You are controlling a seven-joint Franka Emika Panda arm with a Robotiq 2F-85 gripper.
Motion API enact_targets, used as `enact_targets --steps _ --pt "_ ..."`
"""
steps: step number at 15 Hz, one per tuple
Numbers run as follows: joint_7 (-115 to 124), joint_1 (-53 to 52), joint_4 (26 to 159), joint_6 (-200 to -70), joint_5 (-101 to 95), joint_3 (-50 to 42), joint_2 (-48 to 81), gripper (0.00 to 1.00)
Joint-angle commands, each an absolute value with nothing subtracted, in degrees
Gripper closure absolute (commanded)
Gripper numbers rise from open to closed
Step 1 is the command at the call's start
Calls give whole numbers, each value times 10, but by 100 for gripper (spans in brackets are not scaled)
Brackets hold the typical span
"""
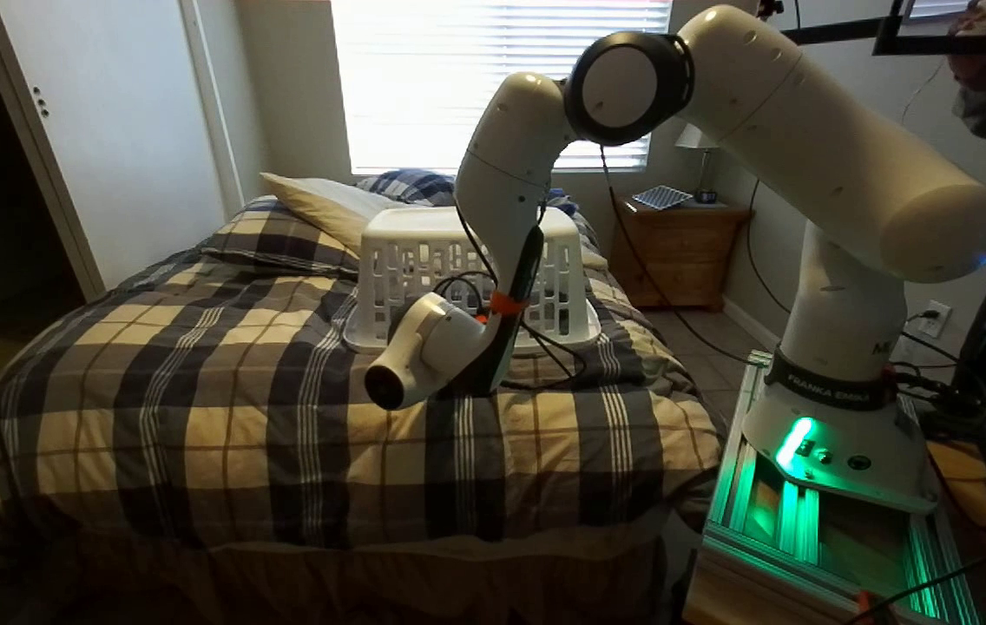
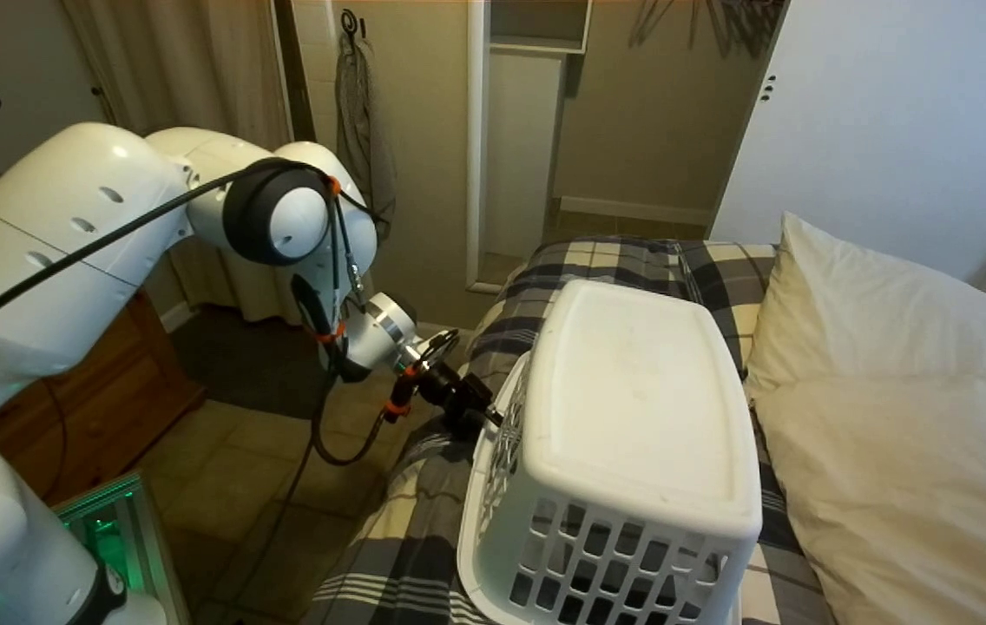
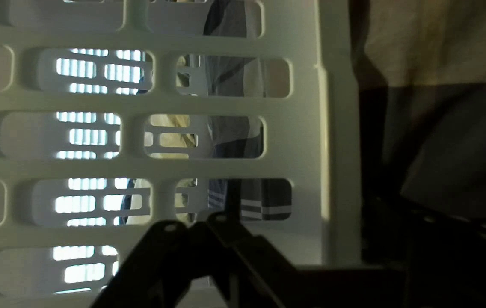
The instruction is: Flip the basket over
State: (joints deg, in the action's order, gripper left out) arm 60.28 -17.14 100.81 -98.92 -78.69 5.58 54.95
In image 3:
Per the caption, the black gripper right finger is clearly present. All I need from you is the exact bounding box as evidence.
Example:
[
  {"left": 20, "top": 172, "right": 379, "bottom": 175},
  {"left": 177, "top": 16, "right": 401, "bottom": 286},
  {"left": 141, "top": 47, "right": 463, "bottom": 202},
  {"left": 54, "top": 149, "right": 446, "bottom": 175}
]
[{"left": 369, "top": 194, "right": 486, "bottom": 308}]

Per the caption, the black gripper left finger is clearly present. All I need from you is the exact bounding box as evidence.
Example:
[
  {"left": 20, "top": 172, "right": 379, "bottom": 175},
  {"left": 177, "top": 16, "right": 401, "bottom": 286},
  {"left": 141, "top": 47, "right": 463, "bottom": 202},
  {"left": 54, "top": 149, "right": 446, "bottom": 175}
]
[{"left": 90, "top": 178, "right": 319, "bottom": 308}]

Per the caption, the white plastic laundry basket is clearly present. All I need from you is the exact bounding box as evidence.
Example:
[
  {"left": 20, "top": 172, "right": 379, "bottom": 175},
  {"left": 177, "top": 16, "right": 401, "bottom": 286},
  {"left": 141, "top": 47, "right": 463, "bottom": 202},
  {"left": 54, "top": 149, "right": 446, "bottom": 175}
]
[{"left": 0, "top": 0, "right": 367, "bottom": 308}]

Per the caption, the plaid bed blanket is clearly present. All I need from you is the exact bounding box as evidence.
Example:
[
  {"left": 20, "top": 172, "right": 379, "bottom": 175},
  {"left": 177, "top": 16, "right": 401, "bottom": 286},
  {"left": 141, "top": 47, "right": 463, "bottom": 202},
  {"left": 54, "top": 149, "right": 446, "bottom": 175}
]
[{"left": 174, "top": 0, "right": 486, "bottom": 230}]

